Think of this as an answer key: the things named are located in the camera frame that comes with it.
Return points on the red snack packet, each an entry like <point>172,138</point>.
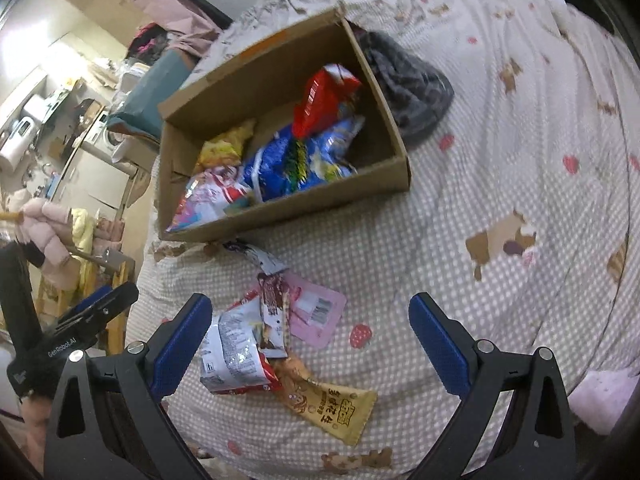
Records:
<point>322,100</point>

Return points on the silver red-edged snack packet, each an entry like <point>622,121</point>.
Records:
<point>230,355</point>

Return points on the dark striped cloth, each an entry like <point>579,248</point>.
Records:
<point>410,90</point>

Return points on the tan cartoon snack packet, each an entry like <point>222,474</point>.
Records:
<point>325,405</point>

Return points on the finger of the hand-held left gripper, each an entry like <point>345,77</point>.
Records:
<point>117,301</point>
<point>92,301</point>

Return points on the wooden rack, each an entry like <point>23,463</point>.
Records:
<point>116,332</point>

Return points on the yellow chips packet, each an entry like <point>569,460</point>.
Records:
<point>225,147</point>

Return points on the white kitchen cabinet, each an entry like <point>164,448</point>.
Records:
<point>95,180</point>

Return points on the cardboard box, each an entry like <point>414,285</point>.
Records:
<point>240,85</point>

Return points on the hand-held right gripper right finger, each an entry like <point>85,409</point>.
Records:
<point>442,345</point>

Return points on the pink padded jacket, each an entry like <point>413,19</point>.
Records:
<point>45,230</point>

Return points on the pink folded garment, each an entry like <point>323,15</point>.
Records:
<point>107,235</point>

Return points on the white water heater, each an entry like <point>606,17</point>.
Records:
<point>22,131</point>

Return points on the dark clothes pile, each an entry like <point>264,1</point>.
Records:
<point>147,40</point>

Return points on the yellow padded jacket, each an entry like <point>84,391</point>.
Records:
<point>82,240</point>

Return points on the white pink snack packet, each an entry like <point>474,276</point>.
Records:
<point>210,200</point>

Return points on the person's pink pajama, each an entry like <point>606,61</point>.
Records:
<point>600,400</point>

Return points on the pink curtain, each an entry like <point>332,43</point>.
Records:
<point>165,15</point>

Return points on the white dark snack wrapper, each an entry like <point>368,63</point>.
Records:
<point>255,256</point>

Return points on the blue green-print snack packet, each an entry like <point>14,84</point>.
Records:
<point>330,150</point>

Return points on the beige bedside cabinet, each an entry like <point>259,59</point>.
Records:
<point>135,157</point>

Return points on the red-ended snack bar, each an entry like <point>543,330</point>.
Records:
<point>272,310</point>

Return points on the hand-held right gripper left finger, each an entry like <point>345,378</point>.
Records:
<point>182,340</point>

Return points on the dark blue snack packet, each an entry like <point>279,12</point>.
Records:
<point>270,170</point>

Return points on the teal cushion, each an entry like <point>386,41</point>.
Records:
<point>155,85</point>

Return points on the pink snack pouch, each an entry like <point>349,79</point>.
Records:
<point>320,310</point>

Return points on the white washing machine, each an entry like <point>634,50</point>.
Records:
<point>110,137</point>

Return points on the person's left forearm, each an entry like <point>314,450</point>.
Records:
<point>35,425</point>

